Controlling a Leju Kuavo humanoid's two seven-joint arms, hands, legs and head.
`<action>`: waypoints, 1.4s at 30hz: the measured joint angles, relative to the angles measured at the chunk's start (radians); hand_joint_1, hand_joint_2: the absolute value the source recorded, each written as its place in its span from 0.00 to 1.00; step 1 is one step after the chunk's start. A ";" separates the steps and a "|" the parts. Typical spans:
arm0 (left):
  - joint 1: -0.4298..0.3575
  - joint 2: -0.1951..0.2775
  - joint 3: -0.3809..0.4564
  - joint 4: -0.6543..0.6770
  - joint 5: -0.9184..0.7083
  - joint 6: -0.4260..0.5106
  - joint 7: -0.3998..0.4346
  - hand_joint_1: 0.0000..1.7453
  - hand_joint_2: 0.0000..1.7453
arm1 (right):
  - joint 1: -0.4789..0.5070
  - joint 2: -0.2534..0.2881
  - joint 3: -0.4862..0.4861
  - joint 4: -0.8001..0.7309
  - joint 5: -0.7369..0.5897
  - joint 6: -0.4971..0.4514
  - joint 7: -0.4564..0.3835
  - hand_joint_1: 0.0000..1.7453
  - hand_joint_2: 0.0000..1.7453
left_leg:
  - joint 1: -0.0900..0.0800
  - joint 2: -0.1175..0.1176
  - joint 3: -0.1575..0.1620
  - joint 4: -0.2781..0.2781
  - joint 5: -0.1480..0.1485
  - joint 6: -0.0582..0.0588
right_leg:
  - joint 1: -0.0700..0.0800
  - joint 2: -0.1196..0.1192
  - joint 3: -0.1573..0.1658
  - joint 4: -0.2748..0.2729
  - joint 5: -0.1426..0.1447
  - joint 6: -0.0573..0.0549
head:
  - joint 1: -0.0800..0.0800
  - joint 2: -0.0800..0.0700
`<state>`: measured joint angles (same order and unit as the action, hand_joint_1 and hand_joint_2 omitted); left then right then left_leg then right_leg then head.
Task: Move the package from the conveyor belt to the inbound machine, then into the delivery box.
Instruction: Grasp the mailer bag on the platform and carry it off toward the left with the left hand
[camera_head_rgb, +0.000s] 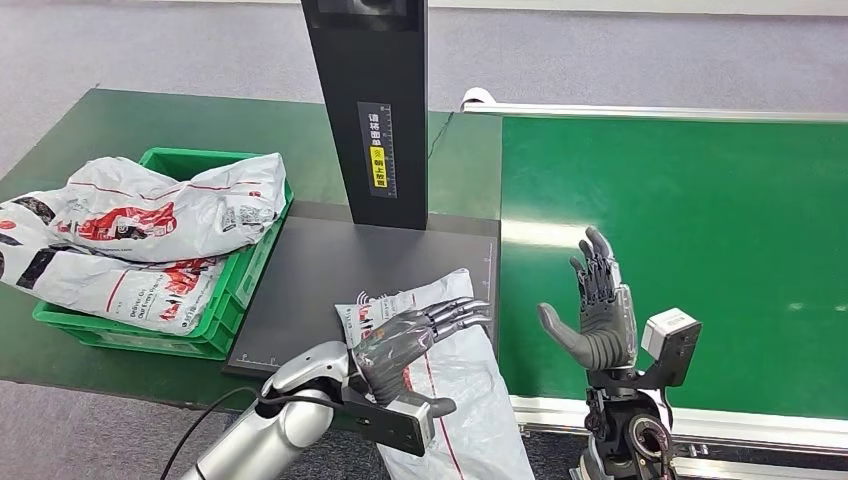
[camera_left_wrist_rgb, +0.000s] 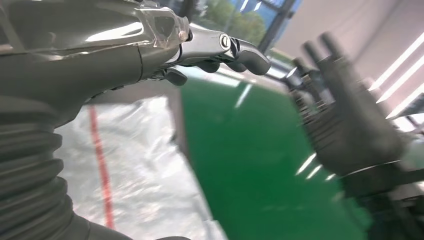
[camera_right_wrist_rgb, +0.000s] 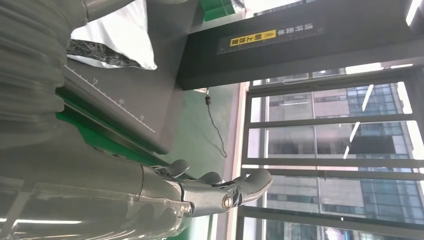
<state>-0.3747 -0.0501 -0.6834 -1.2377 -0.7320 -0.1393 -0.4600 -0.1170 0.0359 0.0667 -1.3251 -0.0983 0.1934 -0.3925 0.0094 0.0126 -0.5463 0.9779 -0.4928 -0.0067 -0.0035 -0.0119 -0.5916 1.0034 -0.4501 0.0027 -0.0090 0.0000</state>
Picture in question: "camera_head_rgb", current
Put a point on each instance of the black scanner base plate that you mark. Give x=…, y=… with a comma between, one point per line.
x=331, y=265

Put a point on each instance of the large white red-printed mailer package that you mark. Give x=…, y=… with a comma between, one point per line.
x=166, y=212

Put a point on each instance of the ruler label with yellow sign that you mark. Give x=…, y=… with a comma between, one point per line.
x=378, y=149

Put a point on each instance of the green plastic crate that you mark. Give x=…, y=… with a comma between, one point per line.
x=218, y=318

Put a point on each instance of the green conveyor belt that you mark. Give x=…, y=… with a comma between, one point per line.
x=729, y=232

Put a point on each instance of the small grey poly mailer package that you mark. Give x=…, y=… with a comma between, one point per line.
x=470, y=411

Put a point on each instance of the black scanner column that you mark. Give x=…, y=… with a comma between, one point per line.
x=371, y=79

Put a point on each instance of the silver conveyor side rail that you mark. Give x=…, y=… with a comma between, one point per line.
x=762, y=430
x=629, y=111

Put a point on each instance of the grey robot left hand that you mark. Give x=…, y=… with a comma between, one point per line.
x=397, y=344

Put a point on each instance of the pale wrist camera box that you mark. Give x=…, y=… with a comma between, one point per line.
x=669, y=338
x=404, y=424

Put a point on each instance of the white mailer package with black patches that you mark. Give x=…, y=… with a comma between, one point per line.
x=86, y=285

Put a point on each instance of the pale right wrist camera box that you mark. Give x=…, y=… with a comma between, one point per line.
x=669, y=338

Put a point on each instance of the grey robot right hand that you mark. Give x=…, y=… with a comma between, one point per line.
x=606, y=331

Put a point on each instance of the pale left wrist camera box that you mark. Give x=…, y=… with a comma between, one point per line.
x=404, y=424

